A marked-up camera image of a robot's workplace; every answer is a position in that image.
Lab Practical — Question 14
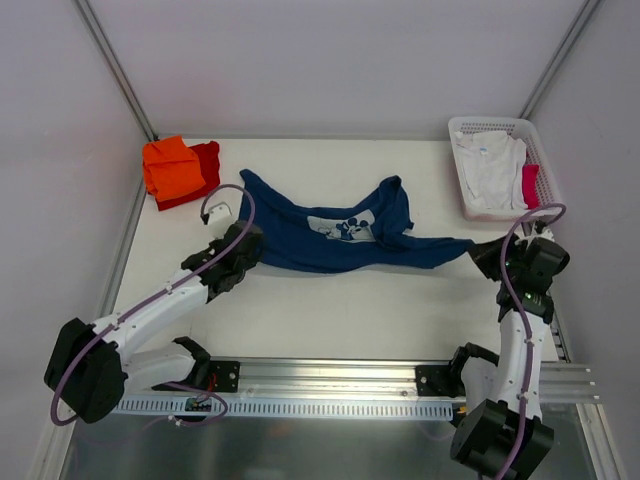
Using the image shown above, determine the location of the blue printed t shirt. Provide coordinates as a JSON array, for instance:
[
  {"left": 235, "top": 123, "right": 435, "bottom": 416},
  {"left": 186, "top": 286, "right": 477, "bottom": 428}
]
[{"left": 239, "top": 169, "right": 474, "bottom": 274}]

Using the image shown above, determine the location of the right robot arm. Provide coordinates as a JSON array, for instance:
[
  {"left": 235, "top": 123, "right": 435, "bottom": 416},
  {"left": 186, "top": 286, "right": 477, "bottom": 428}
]
[{"left": 447, "top": 237, "right": 570, "bottom": 479}]

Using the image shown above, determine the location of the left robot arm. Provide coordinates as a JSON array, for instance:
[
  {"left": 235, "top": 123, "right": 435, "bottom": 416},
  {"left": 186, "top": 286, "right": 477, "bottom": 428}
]
[{"left": 44, "top": 221, "right": 264, "bottom": 426}]

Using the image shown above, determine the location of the white plastic basket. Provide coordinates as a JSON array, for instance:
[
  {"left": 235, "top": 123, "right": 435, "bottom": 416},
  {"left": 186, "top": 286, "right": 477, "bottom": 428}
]
[{"left": 448, "top": 116, "right": 563, "bottom": 222}]

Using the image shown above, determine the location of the white t shirt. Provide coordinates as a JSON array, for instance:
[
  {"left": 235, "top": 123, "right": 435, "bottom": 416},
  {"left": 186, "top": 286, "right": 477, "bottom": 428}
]
[{"left": 454, "top": 131, "right": 526, "bottom": 210}]

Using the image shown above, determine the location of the pink t shirt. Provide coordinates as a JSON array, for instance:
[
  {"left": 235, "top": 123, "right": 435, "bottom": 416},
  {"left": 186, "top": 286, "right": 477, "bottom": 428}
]
[{"left": 522, "top": 164, "right": 540, "bottom": 210}]

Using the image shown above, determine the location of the orange folded t shirt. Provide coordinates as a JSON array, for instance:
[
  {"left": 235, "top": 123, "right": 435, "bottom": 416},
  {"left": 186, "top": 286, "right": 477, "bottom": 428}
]
[{"left": 142, "top": 136, "right": 205, "bottom": 202}]

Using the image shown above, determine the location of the red folded t shirt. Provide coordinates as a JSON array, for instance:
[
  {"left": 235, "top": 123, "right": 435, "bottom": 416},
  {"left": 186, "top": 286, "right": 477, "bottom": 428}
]
[{"left": 155, "top": 142, "right": 220, "bottom": 211}]

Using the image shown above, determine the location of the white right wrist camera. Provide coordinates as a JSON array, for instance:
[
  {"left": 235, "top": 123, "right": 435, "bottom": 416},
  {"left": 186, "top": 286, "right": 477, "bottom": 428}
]
[{"left": 516, "top": 222, "right": 555, "bottom": 244}]

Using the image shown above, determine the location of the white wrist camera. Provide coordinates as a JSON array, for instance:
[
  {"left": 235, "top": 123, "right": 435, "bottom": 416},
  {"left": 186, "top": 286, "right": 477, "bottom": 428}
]
[
  {"left": 201, "top": 202, "right": 234, "bottom": 238},
  {"left": 516, "top": 222, "right": 555, "bottom": 244}
]

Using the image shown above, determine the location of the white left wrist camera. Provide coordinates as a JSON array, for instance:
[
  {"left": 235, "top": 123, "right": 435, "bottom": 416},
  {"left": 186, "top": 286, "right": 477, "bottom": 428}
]
[{"left": 201, "top": 202, "right": 234, "bottom": 238}]

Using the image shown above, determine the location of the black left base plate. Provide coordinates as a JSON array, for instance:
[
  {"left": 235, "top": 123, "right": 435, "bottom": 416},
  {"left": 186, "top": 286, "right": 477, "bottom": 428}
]
[{"left": 177, "top": 360, "right": 241, "bottom": 393}]

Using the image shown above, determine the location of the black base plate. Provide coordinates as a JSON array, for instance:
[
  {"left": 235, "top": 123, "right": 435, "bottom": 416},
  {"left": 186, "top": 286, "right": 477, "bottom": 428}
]
[
  {"left": 414, "top": 364, "right": 465, "bottom": 398},
  {"left": 177, "top": 360, "right": 241, "bottom": 393}
]

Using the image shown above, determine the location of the aluminium front rail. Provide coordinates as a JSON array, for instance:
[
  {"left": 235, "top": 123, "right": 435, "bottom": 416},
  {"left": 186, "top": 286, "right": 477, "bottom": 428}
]
[{"left": 231, "top": 358, "right": 601, "bottom": 404}]

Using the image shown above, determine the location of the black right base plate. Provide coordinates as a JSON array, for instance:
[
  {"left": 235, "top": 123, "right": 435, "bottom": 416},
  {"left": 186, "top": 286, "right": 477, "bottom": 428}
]
[{"left": 414, "top": 364, "right": 465, "bottom": 398}]

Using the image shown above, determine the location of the white slotted cable duct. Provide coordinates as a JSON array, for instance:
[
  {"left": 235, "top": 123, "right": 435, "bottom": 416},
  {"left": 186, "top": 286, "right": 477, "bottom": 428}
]
[{"left": 113, "top": 395, "right": 454, "bottom": 422}]

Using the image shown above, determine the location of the left aluminium corner post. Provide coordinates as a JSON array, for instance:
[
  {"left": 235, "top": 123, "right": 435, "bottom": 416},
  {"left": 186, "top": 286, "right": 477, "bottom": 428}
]
[{"left": 71, "top": 0, "right": 159, "bottom": 142}]

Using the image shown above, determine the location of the aluminium corner post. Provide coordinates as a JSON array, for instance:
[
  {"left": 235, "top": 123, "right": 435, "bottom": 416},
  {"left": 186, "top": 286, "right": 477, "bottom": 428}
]
[
  {"left": 519, "top": 0, "right": 604, "bottom": 119},
  {"left": 71, "top": 0, "right": 159, "bottom": 142}
]

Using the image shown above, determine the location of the right aluminium corner post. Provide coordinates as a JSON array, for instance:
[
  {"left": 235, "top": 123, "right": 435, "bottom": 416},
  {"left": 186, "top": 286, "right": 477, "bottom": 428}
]
[{"left": 519, "top": 0, "right": 604, "bottom": 119}]

